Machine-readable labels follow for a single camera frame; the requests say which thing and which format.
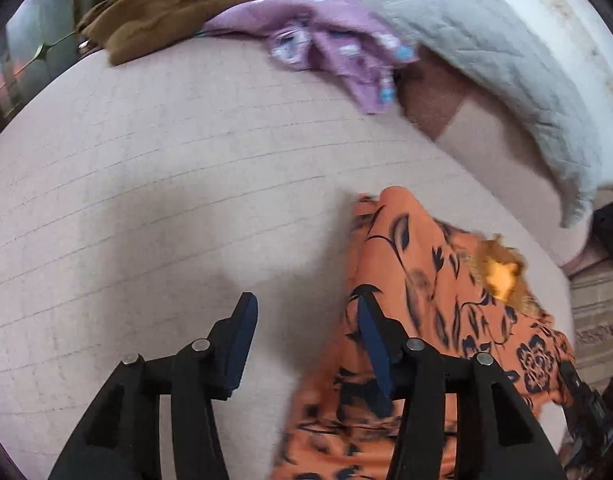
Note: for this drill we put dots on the black cloth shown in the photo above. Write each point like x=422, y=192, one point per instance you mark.
x=609, y=232

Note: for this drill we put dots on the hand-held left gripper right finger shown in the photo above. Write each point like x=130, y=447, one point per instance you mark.
x=374, y=350

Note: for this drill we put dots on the pink quilted mattress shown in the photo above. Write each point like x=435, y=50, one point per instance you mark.
x=136, y=185

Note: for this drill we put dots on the orange floral cloth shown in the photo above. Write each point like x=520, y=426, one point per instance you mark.
x=411, y=260

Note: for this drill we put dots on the pink bolster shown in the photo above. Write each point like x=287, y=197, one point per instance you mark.
x=486, y=145

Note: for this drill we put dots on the purple printed cloth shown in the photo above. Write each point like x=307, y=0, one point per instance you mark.
x=336, y=40

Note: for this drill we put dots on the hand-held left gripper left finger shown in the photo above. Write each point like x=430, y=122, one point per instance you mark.
x=244, y=340

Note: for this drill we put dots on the striped beige cushion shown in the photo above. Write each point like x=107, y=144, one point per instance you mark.
x=599, y=305

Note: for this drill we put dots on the wooden door with glass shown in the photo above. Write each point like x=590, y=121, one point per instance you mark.
x=31, y=55

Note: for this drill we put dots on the grey quilted pillow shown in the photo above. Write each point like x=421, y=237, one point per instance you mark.
x=486, y=45

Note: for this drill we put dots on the brown cloth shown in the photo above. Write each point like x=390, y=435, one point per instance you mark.
x=161, y=15

